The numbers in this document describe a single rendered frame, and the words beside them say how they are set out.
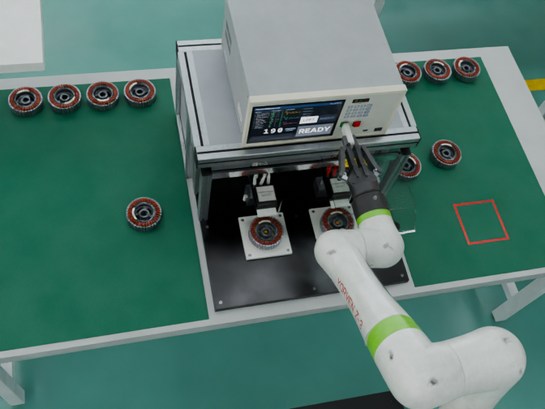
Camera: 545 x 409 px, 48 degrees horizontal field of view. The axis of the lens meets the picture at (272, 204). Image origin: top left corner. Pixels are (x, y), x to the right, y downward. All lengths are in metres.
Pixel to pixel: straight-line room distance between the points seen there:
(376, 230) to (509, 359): 0.48
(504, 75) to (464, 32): 1.29
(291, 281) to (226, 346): 0.78
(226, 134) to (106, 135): 0.58
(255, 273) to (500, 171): 1.03
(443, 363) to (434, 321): 1.70
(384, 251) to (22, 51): 1.12
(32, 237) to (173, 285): 0.47
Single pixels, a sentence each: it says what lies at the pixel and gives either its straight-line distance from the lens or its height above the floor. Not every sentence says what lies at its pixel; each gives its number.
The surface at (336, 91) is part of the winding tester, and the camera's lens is 1.67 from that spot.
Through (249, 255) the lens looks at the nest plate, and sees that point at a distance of 1.97.
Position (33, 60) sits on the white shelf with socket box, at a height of 1.20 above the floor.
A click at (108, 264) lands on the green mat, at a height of 0.75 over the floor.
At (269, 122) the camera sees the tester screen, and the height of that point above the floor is 1.22.
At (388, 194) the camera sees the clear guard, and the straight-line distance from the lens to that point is 1.84.
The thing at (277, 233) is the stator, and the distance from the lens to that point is 1.98.
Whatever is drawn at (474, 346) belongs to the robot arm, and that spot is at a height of 1.46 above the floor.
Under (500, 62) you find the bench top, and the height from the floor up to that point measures 0.75.
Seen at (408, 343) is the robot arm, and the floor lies 1.44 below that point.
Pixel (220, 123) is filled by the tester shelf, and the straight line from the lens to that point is 1.81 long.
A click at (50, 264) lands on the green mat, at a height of 0.75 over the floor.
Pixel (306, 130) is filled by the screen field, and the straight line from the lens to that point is 1.77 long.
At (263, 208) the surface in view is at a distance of 1.94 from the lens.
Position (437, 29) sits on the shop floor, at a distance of 3.98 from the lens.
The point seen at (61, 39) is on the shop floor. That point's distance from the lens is 3.57.
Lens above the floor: 2.57
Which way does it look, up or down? 60 degrees down
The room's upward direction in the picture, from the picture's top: 16 degrees clockwise
